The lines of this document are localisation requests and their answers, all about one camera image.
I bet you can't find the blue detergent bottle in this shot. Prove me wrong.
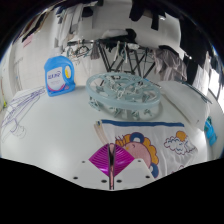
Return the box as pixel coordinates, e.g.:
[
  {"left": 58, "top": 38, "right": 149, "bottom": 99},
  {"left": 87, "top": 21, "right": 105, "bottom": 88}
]
[{"left": 43, "top": 55, "right": 76, "bottom": 98}]

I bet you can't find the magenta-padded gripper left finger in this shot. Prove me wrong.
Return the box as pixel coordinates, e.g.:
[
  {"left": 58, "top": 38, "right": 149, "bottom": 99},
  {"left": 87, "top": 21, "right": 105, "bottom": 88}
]
[{"left": 68, "top": 143, "right": 113, "bottom": 191}]

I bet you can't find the blue bucket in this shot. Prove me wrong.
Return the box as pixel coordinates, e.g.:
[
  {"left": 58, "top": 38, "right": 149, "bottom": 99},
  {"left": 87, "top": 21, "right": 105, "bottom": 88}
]
[{"left": 203, "top": 116, "right": 218, "bottom": 147}]

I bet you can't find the white cartoon print towel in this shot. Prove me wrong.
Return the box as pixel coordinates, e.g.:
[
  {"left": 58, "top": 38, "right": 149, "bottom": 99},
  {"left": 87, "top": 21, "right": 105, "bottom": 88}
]
[{"left": 93, "top": 119, "right": 199, "bottom": 179}]

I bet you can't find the dark navy hanging garment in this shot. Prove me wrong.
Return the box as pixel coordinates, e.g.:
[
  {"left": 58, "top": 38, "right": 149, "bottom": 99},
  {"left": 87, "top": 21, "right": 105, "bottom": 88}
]
[{"left": 129, "top": 0, "right": 168, "bottom": 31}]

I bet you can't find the white pillow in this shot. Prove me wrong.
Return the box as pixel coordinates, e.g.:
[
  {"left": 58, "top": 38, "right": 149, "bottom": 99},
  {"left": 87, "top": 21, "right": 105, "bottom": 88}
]
[{"left": 158, "top": 79, "right": 212, "bottom": 131}]

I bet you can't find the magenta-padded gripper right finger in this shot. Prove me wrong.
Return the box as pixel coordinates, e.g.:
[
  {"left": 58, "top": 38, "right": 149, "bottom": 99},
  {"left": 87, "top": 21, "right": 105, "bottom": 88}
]
[{"left": 111, "top": 143, "right": 156, "bottom": 191}]

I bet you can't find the teal clothes hanger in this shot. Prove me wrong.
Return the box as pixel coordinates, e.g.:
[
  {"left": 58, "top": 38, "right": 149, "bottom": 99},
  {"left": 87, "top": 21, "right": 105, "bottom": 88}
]
[{"left": 181, "top": 79, "right": 214, "bottom": 104}]

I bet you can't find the window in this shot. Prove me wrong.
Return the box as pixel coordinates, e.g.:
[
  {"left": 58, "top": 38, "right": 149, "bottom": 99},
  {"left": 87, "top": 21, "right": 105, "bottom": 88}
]
[{"left": 208, "top": 63, "right": 224, "bottom": 101}]

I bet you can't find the black folding drying rack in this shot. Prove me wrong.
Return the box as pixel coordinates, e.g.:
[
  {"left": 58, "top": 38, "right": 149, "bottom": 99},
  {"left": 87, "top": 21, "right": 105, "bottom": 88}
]
[{"left": 66, "top": 38, "right": 158, "bottom": 79}]

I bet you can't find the round pale teal peg hanger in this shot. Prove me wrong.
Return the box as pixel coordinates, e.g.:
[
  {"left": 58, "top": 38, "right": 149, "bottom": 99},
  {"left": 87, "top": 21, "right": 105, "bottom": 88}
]
[{"left": 85, "top": 72, "right": 162, "bottom": 121}]

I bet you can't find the black hanging garment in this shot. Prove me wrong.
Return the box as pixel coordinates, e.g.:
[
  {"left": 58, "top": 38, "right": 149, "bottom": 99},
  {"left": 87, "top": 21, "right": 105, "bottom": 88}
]
[{"left": 179, "top": 19, "right": 214, "bottom": 84}]

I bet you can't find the grey shirt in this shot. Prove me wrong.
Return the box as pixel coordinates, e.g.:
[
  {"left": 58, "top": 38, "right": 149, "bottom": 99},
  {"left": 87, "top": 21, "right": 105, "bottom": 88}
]
[{"left": 153, "top": 44, "right": 188, "bottom": 83}]

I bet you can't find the pile of wire hangers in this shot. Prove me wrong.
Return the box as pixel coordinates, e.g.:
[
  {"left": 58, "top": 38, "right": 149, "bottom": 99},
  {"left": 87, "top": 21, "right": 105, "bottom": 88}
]
[{"left": 0, "top": 85, "right": 48, "bottom": 141}]

